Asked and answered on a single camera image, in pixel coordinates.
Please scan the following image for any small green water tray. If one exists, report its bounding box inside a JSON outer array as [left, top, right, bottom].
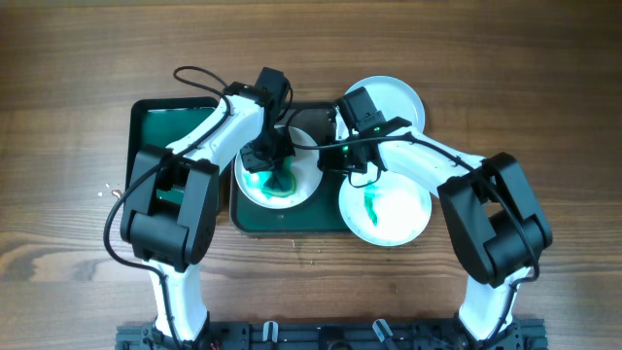
[[124, 96, 218, 188]]

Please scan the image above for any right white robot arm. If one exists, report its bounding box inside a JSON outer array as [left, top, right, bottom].
[[318, 119, 553, 347]]

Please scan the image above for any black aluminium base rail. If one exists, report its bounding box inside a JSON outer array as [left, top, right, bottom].
[[115, 318, 549, 350]]

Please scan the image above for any white plate stained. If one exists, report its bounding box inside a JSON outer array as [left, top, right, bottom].
[[335, 76, 426, 141], [338, 172, 432, 247], [234, 149, 323, 209]]

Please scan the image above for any large dark serving tray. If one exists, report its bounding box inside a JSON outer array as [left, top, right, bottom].
[[229, 102, 350, 237]]

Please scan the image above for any green yellow sponge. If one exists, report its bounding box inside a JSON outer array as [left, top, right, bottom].
[[259, 158, 297, 198]]

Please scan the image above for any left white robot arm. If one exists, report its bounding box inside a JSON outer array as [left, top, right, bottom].
[[109, 79, 292, 349]]

